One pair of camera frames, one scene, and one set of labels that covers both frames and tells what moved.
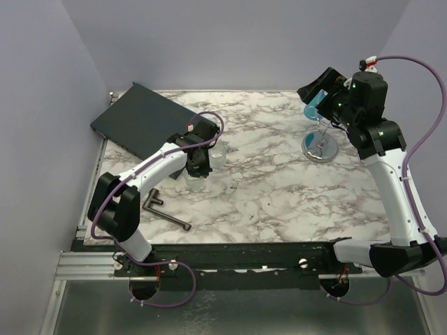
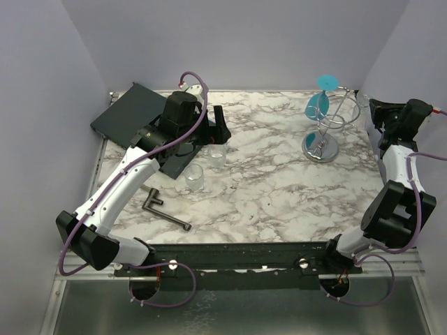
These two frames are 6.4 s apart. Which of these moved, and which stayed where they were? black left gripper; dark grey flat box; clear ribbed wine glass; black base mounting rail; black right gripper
Moved: black right gripper; black left gripper
Stayed: black base mounting rail; dark grey flat box; clear ribbed wine glass
